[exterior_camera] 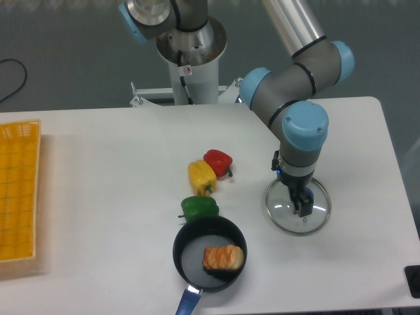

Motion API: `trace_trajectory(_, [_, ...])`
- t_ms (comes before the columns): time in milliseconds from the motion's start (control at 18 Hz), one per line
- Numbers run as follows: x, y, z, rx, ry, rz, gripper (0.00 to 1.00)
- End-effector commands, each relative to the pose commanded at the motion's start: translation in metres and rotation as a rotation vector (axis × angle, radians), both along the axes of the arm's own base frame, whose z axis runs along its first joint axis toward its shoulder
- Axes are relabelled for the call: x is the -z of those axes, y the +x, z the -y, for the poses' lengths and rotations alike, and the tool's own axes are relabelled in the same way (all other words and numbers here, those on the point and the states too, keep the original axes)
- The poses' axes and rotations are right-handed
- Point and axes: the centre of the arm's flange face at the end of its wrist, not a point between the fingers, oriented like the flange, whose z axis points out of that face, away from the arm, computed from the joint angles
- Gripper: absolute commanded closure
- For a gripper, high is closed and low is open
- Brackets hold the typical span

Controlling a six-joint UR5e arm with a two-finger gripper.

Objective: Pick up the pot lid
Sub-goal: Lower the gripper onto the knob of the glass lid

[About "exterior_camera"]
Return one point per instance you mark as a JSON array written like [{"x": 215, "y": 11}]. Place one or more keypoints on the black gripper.
[{"x": 296, "y": 179}]

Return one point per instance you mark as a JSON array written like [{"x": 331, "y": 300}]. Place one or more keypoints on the glass pot lid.
[{"x": 281, "y": 209}]

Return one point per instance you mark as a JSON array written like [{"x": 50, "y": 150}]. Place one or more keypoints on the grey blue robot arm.
[{"x": 282, "y": 100}]

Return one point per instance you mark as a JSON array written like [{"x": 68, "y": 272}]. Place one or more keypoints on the red bell pepper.
[{"x": 220, "y": 162}]

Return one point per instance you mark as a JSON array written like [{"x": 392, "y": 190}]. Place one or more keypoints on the toy salmon piece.
[{"x": 226, "y": 258}]

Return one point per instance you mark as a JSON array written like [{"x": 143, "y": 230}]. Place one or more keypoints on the yellow bell pepper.
[{"x": 202, "y": 177}]

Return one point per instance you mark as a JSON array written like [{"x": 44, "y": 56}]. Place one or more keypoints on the green bell pepper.
[{"x": 195, "y": 207}]

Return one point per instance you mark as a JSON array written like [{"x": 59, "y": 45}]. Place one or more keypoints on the black table grommet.
[{"x": 413, "y": 279}]

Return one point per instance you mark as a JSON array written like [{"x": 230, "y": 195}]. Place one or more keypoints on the yellow plastic basket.
[{"x": 20, "y": 150}]

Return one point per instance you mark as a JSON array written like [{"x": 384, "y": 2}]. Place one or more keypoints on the black pot blue handle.
[{"x": 188, "y": 249}]

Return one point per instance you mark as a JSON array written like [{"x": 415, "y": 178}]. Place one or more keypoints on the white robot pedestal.
[{"x": 193, "y": 63}]

